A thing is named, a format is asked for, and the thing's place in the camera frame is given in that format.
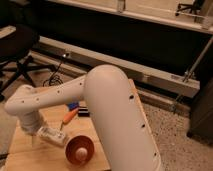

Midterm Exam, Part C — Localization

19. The clear plastic bottle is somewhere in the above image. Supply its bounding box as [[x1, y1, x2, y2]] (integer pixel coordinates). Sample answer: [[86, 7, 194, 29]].
[[37, 126, 67, 146]]

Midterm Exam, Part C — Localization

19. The black rectangular box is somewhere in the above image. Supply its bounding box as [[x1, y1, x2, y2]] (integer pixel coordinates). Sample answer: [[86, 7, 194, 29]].
[[78, 107, 90, 117]]

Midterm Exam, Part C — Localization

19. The black cable on floor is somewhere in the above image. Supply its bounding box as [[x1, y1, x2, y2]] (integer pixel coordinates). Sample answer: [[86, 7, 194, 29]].
[[42, 51, 72, 88]]

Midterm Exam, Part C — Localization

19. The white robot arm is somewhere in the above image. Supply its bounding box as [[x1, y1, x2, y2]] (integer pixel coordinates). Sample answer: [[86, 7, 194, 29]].
[[5, 65, 164, 171]]

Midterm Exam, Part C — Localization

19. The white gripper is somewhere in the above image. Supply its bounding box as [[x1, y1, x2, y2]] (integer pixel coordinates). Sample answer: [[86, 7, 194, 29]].
[[19, 115, 45, 135]]

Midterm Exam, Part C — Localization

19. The red ceramic bowl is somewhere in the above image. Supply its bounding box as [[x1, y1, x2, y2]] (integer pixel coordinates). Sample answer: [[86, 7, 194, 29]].
[[65, 135, 94, 165]]

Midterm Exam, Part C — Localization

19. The black office chair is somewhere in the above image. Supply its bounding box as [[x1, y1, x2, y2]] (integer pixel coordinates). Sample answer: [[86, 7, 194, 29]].
[[0, 24, 56, 102]]

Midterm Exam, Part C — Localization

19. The wooden table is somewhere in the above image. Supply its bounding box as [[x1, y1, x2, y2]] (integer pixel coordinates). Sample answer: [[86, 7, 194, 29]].
[[2, 78, 148, 171]]

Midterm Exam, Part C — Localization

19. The blue cloth piece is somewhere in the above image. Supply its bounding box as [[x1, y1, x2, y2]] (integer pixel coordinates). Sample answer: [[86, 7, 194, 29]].
[[67, 102, 79, 111]]

